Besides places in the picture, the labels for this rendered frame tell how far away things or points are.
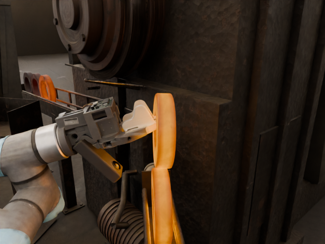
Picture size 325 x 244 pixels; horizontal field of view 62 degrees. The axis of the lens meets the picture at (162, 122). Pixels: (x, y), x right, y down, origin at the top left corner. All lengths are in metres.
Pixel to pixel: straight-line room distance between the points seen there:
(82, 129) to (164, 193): 0.20
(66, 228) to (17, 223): 1.18
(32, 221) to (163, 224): 0.23
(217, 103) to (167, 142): 0.28
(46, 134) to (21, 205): 0.13
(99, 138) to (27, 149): 0.14
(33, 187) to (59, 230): 1.11
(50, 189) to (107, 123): 0.19
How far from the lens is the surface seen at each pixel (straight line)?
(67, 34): 1.04
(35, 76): 1.87
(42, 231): 1.72
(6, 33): 3.90
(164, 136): 0.49
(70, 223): 1.74
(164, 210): 0.52
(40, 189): 0.61
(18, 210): 0.56
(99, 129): 0.54
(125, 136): 0.52
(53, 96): 1.65
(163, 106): 0.51
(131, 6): 0.82
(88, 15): 0.86
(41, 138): 0.57
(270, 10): 0.81
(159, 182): 0.53
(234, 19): 0.76
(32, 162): 0.59
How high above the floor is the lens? 1.07
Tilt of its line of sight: 20 degrees down
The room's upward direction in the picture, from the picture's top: straight up
